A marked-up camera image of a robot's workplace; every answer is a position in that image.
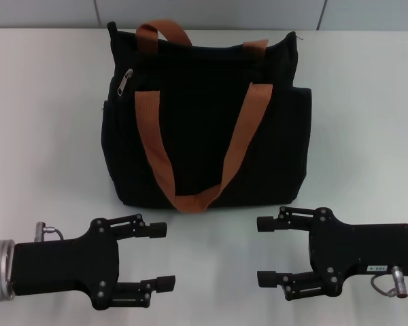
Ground left gripper grey cable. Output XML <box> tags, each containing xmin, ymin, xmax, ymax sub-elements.
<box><xmin>35</xmin><ymin>221</ymin><xmax>64</xmax><ymax>244</ymax></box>

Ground silver metal zipper pull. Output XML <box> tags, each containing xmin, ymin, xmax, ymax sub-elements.
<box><xmin>115</xmin><ymin>67</ymin><xmax>134</xmax><ymax>99</ymax></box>

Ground right gripper grey cable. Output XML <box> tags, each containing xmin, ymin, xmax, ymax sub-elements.
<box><xmin>370</xmin><ymin>266</ymin><xmax>408</xmax><ymax>300</ymax></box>

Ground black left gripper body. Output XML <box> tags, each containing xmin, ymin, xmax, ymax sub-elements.
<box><xmin>12</xmin><ymin>219</ymin><xmax>120</xmax><ymax>310</ymax></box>

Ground black bag with orange handles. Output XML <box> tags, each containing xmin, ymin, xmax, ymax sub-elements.
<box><xmin>100</xmin><ymin>20</ymin><xmax>313</xmax><ymax>215</ymax></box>

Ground gripper grey cable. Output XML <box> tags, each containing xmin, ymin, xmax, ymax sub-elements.
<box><xmin>35</xmin><ymin>221</ymin><xmax>64</xmax><ymax>244</ymax></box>
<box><xmin>370</xmin><ymin>266</ymin><xmax>408</xmax><ymax>300</ymax></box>

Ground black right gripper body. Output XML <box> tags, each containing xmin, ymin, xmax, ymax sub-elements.
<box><xmin>309</xmin><ymin>207</ymin><xmax>408</xmax><ymax>302</ymax></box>

